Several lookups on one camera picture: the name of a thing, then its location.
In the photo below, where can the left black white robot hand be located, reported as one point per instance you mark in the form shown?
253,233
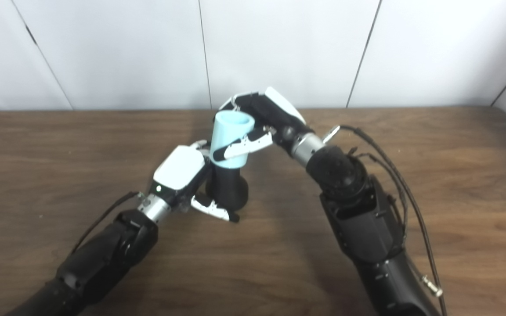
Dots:
178,169

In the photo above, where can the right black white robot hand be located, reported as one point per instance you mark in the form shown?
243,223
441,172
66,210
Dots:
275,114

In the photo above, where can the black flared nozzle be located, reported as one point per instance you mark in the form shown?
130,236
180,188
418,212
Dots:
229,188

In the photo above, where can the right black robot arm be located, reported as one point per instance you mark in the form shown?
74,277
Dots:
363,224

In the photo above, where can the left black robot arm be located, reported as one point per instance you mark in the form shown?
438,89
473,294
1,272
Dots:
103,254

